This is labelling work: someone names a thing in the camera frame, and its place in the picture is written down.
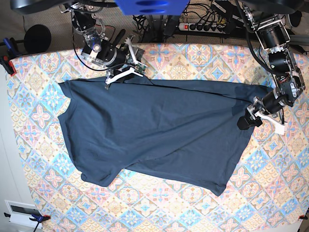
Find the blue clamp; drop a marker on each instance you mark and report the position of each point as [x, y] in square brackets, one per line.
[36, 218]
[5, 60]

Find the white wall outlet box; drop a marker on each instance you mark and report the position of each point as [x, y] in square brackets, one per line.
[21, 208]

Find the blue clamp upper left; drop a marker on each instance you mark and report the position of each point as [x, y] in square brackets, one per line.
[5, 60]

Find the dark navy t-shirt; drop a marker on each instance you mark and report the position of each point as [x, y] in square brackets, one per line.
[178, 130]

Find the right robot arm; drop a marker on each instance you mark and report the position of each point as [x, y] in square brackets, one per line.
[85, 22]

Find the orange clamp lower right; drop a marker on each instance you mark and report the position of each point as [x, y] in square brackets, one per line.
[303, 217]

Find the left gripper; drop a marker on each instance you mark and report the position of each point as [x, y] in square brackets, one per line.
[269, 108]

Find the blue clamp lower left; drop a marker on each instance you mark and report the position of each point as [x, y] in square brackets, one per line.
[36, 218]

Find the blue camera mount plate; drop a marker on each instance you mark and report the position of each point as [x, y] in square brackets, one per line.
[152, 7]

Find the black round base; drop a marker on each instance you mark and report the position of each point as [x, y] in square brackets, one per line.
[295, 19]

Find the white power strip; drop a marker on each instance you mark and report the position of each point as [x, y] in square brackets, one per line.
[211, 28]

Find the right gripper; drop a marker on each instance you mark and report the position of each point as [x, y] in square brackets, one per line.
[120, 64]

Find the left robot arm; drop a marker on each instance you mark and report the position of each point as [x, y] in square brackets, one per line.
[264, 18]

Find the black round stool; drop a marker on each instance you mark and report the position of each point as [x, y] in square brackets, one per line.
[37, 39]

